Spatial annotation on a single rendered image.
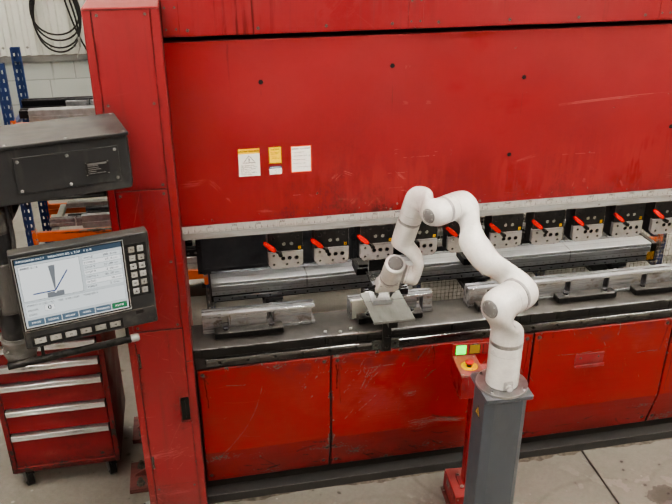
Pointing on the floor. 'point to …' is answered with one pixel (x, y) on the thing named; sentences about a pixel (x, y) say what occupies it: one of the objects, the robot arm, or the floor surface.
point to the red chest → (64, 409)
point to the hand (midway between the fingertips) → (383, 292)
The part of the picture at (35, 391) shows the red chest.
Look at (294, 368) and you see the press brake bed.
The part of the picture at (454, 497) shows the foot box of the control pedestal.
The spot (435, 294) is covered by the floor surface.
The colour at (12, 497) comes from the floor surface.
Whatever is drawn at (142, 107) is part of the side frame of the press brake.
